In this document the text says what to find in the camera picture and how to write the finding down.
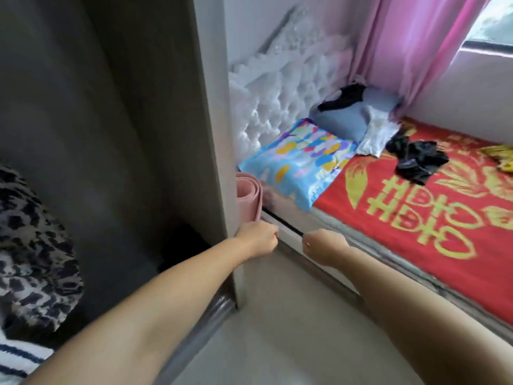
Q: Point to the person's right hand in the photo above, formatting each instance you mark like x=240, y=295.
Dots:
x=325, y=246

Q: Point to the person's left hand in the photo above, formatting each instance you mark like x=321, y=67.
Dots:
x=258, y=238

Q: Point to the pile of mixed clothes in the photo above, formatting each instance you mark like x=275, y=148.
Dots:
x=417, y=160

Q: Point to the grey wardrobe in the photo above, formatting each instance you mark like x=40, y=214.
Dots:
x=120, y=116

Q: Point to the black white patterned garment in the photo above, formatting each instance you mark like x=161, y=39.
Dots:
x=32, y=252

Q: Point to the white jacket with navy stripes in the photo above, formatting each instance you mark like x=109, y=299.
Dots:
x=20, y=361

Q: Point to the person's right forearm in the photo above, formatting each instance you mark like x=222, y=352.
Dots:
x=425, y=316

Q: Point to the person's left forearm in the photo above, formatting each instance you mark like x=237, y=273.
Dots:
x=136, y=324

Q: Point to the pink fabric item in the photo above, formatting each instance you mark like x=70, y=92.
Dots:
x=248, y=196

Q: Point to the blue patterned pillow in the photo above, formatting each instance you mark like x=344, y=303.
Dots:
x=301, y=160

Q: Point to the red and yellow blanket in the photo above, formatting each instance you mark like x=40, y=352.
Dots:
x=449, y=260

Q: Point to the pale blue pillow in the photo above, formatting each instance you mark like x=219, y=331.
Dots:
x=349, y=120

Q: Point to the white tufted headboard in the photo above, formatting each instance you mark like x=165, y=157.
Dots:
x=280, y=84

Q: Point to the wide pink curtain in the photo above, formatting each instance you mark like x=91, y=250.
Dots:
x=409, y=44

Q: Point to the dark framed window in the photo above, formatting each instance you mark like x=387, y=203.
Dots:
x=493, y=24

